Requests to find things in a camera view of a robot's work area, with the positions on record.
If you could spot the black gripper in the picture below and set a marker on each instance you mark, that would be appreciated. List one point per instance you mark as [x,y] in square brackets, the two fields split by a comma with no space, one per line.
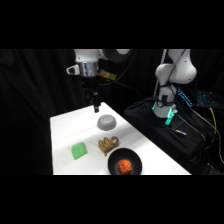
[89,84]

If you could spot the orange strawberry toy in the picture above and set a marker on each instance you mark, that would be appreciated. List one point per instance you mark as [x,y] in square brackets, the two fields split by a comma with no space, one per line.
[125,166]

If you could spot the grey upturned bowl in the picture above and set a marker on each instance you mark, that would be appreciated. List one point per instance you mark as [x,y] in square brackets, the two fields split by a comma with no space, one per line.
[106,122]

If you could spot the black plate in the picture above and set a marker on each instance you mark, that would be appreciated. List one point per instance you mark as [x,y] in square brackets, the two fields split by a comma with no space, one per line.
[125,161]

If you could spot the green triangle block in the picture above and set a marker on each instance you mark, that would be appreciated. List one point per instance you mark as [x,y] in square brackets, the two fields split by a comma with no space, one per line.
[79,150]

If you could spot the black robot stand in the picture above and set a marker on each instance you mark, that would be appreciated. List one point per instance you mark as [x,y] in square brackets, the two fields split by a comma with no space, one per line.
[166,133]

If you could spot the blue marker pen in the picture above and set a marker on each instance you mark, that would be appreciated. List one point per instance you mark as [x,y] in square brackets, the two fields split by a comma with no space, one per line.
[180,132]

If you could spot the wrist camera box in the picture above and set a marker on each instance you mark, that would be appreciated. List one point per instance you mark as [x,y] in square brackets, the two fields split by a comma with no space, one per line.
[73,69]

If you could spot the brown pretzel toy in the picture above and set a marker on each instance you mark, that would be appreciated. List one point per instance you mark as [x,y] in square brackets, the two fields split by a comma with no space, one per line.
[108,144]

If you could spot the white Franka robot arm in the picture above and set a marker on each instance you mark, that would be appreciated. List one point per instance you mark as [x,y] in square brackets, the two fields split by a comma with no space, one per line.
[173,71]

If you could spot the black curtain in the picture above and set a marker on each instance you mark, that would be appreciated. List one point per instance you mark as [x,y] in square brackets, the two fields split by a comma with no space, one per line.
[30,110]

